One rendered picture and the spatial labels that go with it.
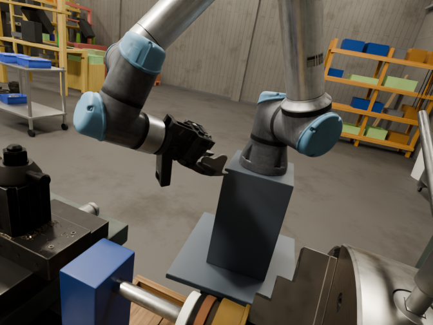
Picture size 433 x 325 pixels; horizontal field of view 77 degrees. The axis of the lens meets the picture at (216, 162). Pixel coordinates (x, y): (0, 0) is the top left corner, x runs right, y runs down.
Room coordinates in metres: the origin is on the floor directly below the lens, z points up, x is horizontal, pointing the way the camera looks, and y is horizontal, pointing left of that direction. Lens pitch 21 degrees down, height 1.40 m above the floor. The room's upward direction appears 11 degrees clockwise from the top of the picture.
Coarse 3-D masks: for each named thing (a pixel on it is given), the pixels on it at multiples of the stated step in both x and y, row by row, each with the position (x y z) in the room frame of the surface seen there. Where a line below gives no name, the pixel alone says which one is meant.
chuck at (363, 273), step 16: (352, 256) 0.23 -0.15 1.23; (368, 256) 0.24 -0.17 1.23; (336, 272) 0.26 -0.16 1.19; (352, 272) 0.21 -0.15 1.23; (368, 272) 0.21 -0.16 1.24; (384, 272) 0.21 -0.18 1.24; (400, 272) 0.22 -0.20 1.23; (416, 272) 0.23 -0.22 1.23; (336, 288) 0.24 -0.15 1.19; (352, 288) 0.20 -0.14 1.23; (368, 288) 0.19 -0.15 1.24; (384, 288) 0.19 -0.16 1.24; (400, 288) 0.19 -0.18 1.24; (336, 304) 0.22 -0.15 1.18; (352, 304) 0.18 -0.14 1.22; (368, 304) 0.17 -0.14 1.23; (384, 304) 0.17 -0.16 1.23; (432, 304) 0.18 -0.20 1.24; (336, 320) 0.20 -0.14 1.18; (352, 320) 0.17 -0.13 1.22; (368, 320) 0.16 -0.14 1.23; (384, 320) 0.16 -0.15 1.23; (400, 320) 0.16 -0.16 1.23
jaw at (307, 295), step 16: (304, 256) 0.28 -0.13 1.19; (320, 256) 0.28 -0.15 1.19; (336, 256) 0.29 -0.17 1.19; (304, 272) 0.27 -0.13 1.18; (320, 272) 0.27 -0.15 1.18; (288, 288) 0.26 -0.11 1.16; (304, 288) 0.26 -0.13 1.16; (320, 288) 0.25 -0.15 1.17; (256, 304) 0.25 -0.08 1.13; (272, 304) 0.25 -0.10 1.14; (288, 304) 0.24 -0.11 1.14; (304, 304) 0.24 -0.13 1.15; (320, 304) 0.24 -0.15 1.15; (256, 320) 0.23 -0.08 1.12; (272, 320) 0.23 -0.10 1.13; (288, 320) 0.23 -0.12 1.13; (304, 320) 0.23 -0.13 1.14; (320, 320) 0.23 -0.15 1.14
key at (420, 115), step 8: (424, 112) 0.38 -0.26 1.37; (424, 120) 0.36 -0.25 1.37; (424, 128) 0.34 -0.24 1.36; (424, 136) 0.33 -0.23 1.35; (432, 136) 0.33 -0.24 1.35; (424, 144) 0.31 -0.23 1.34; (432, 144) 0.31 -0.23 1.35; (424, 152) 0.30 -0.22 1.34; (432, 152) 0.29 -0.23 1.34; (424, 160) 0.29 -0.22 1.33; (432, 160) 0.28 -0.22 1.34; (432, 168) 0.27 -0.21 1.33; (432, 176) 0.26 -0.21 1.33; (432, 184) 0.25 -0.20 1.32; (432, 192) 0.24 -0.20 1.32; (432, 200) 0.23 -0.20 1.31; (432, 208) 0.22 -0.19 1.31; (432, 216) 0.21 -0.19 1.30
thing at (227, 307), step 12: (204, 300) 0.25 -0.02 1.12; (216, 300) 0.27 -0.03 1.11; (228, 300) 0.26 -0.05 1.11; (192, 312) 0.24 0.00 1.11; (204, 312) 0.24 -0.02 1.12; (216, 312) 0.24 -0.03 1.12; (228, 312) 0.24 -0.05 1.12; (240, 312) 0.24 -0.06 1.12; (192, 324) 0.22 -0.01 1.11; (204, 324) 0.23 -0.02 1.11; (216, 324) 0.22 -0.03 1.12; (228, 324) 0.22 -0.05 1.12; (240, 324) 0.22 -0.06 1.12; (252, 324) 0.24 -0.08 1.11
